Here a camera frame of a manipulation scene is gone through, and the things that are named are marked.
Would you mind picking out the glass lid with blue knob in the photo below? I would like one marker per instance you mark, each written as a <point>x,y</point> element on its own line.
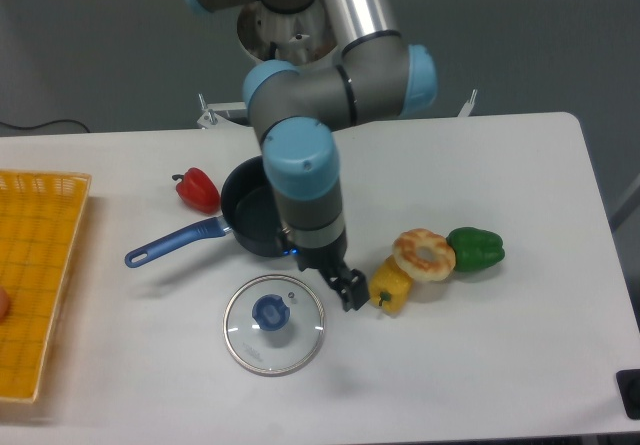
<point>274,325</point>

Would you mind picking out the black device at table corner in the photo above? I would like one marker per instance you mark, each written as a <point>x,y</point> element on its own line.
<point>628,382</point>

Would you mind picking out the red bell pepper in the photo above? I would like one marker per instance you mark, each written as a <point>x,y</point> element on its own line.
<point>197,191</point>

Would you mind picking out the green bell pepper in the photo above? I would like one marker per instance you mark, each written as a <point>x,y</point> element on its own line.
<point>475,249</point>

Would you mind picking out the yellow bell pepper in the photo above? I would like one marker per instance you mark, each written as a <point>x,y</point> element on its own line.
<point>389,287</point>

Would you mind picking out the glazed toy donut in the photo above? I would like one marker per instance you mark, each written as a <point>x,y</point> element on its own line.
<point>424,255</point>

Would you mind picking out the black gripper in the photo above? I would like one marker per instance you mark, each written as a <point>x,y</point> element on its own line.
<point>324,251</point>

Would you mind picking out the yellow woven basket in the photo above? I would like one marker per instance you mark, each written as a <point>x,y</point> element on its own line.
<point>41,215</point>

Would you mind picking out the dark pot with blue handle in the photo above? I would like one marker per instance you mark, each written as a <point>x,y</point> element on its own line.
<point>248,212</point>

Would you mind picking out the grey table leg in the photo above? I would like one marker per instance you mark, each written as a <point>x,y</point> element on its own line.
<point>625,206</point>

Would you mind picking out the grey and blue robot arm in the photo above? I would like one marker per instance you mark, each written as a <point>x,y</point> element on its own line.
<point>294,114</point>

